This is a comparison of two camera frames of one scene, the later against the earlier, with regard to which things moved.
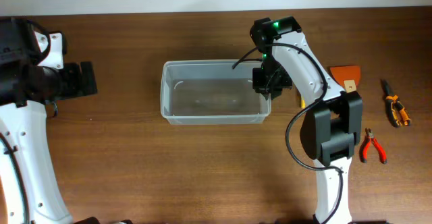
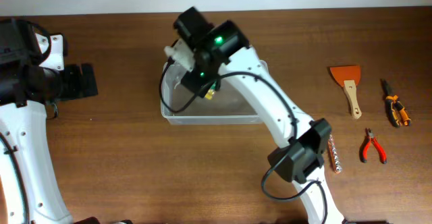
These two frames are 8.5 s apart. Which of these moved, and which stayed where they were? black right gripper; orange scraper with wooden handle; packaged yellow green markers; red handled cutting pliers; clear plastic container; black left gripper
Moved: black right gripper; packaged yellow green markers
Stayed: orange scraper with wooden handle; clear plastic container; black left gripper; red handled cutting pliers
